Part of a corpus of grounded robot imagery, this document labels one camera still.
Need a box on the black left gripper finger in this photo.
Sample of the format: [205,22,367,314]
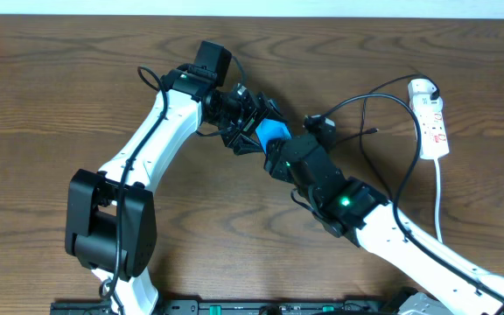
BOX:
[233,134,263,156]
[266,98,287,123]

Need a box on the blue Galaxy smartphone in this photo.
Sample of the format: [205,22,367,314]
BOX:
[255,119,292,152]

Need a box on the black USB charging cable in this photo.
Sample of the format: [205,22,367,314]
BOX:
[330,73,441,198]

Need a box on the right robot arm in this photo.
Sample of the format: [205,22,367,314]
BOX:
[261,134,504,314]

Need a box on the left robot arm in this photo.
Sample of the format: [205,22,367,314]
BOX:
[51,41,291,314]

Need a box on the white USB charger plug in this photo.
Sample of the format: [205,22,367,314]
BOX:
[408,78,444,113]

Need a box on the white power strip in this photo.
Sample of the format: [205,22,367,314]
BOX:
[412,110,450,160]

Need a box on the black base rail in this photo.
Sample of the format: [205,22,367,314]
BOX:
[49,299,389,315]

